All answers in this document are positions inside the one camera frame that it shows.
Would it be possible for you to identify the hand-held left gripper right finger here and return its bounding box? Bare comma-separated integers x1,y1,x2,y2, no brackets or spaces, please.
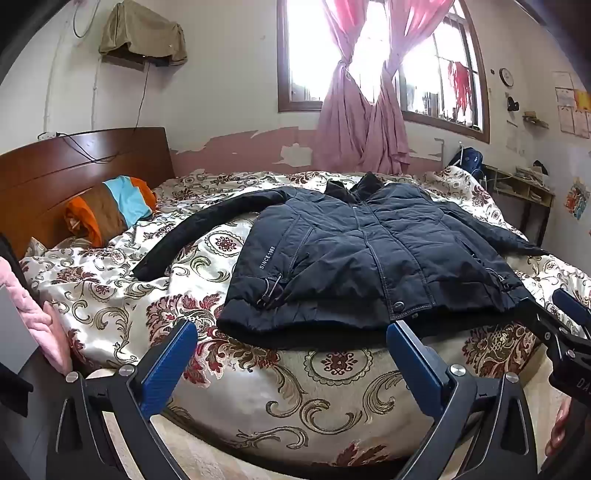
387,320,539,480

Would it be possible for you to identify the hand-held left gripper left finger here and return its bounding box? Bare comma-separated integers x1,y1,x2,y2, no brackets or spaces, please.
46,318,199,480

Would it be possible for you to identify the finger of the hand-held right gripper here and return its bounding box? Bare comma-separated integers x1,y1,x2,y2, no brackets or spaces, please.
553,288,591,326
517,296,583,357

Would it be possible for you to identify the dark navy padded jacket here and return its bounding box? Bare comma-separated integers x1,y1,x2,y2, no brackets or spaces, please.
131,172,550,352

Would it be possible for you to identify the person's right hand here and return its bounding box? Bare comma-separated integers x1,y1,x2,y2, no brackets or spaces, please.
544,397,575,459

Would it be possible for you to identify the floral patterned quilt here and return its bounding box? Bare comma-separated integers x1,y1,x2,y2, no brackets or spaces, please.
21,166,591,480

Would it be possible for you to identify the wooden desk shelf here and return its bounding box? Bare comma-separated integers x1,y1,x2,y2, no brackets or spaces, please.
480,164,556,245

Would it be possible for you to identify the pink fluffy cloth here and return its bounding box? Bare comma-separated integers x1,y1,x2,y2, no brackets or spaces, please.
0,256,75,374

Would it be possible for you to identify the orange brown blue pillow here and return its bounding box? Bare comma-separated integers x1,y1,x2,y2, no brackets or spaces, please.
65,175,158,247

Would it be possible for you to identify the blue backpack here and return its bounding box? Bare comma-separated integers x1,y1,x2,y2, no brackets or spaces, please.
450,148,484,173

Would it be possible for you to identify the group of pinned paper sheets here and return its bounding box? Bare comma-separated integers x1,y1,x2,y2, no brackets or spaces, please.
551,71,591,138

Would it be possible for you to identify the brown wooden headboard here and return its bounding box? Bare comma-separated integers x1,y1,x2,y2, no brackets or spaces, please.
0,127,176,259

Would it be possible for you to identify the red hanging cloth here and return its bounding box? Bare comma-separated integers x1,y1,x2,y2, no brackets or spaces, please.
447,60,472,110

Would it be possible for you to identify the brown framed window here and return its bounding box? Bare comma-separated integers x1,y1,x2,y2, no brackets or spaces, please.
277,0,491,144

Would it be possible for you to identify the colourful wall picture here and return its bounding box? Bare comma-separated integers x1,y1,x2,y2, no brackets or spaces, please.
564,178,591,220

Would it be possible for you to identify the black cable on headboard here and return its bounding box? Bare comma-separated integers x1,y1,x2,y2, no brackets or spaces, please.
55,131,122,165

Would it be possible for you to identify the black hanging cable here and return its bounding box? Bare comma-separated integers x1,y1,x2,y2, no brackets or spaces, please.
134,65,151,130

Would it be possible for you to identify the dark wall shelf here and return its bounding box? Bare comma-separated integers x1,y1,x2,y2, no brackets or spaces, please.
102,48,171,71

